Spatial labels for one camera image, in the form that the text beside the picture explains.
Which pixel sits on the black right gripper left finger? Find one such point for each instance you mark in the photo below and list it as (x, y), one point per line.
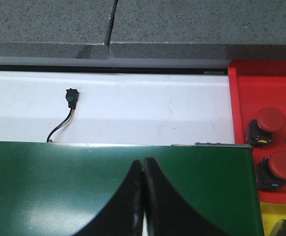
(123, 213)

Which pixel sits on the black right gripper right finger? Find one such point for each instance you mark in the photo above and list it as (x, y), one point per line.
(167, 212)

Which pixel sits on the green conveyor belt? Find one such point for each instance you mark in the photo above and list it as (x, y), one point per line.
(49, 189)

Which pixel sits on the yellow plastic tray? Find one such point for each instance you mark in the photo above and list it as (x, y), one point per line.
(271, 214)

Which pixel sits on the grey stone slab right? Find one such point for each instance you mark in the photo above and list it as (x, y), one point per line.
(199, 29)

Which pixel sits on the grey stone slab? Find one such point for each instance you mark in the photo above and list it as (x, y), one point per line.
(69, 29)
(199, 29)

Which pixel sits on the grey stone slab left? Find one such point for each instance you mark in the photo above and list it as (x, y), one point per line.
(69, 29)

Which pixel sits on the black sensor with cable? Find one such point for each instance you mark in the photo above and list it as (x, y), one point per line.
(72, 97)

